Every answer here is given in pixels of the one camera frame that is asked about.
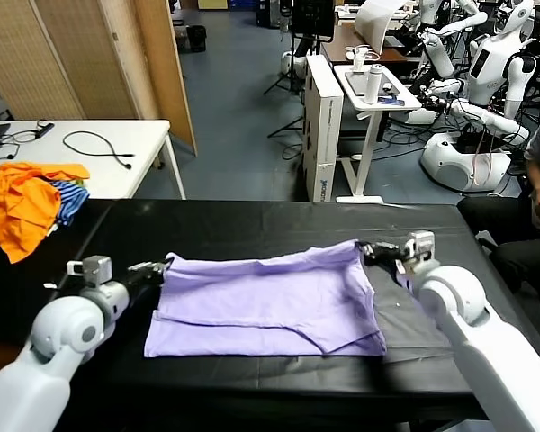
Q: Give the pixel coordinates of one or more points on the tall white cardboard box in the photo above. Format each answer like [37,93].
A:
[324,135]

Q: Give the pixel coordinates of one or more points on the lavender t-shirt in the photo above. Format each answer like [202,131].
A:
[261,297]

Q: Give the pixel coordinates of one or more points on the blue striped garment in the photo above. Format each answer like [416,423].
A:
[69,198]

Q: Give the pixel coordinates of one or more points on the white desk gadget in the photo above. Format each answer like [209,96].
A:
[359,57]

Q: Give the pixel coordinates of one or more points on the small white robot base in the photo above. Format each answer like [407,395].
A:
[292,63]

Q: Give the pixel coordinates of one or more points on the black table cover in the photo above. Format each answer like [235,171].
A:
[274,220]

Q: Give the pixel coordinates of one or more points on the orange garment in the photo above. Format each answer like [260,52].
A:
[18,207]

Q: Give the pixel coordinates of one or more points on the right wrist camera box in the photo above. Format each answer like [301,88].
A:
[422,249]

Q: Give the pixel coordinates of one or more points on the gray tablet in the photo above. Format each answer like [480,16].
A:
[356,83]

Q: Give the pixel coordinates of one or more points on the black trash bin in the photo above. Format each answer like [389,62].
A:
[196,39]

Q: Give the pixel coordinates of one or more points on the person's forearm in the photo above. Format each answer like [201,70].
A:
[535,173]

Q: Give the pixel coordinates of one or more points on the white table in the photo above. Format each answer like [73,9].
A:
[139,135]

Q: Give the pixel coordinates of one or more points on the green cloth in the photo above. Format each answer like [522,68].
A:
[81,183]

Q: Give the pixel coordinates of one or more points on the black monitor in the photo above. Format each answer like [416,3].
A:
[310,18]

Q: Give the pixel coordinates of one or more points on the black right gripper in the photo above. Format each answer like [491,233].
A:
[393,260]

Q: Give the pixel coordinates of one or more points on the white curved sheet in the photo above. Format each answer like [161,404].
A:
[373,22]

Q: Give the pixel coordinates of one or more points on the blue flat object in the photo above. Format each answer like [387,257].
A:
[390,101]

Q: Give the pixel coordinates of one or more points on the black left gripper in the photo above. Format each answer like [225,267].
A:
[141,280]

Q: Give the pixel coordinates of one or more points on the white humanoid robot black panel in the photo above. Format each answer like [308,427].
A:
[490,67]

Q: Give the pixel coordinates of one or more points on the white water bottle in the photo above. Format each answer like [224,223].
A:
[373,85]

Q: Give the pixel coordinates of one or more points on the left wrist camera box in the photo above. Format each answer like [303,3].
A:
[94,269]

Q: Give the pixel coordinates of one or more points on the black tripod stand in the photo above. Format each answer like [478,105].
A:
[292,67]

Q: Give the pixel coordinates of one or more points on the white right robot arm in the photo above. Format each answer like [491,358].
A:
[477,342]

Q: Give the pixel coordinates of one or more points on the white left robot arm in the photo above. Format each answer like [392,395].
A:
[63,333]

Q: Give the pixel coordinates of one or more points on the brown wooden desk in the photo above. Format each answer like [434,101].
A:
[337,42]

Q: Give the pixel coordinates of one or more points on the seated person gray shirt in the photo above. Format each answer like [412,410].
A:
[513,252]

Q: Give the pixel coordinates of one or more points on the yellow cabinet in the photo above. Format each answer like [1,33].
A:
[211,4]

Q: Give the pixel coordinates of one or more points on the white standing desk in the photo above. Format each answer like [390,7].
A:
[364,148]

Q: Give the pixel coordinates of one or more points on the blue cabinet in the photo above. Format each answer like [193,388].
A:
[240,4]

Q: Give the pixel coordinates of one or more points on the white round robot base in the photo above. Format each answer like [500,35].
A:
[445,162]

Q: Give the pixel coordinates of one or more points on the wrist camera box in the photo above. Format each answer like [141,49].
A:
[422,249]
[94,269]

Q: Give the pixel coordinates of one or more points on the wooden folding screen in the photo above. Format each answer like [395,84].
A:
[72,58]

